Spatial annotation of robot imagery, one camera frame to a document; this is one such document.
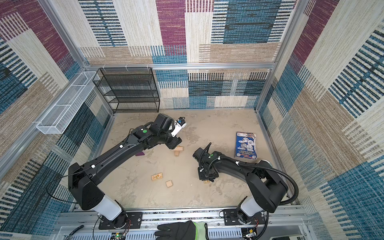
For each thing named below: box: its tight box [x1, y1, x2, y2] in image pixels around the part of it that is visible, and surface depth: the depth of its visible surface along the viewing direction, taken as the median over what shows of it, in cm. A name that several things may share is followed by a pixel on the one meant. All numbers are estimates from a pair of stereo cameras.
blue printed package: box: [234, 131, 257, 160], surface depth 98 cm
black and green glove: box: [154, 220, 209, 240], surface depth 72 cm
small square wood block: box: [165, 180, 173, 188], surface depth 85 cm
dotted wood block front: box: [151, 172, 164, 182], surface depth 88 cm
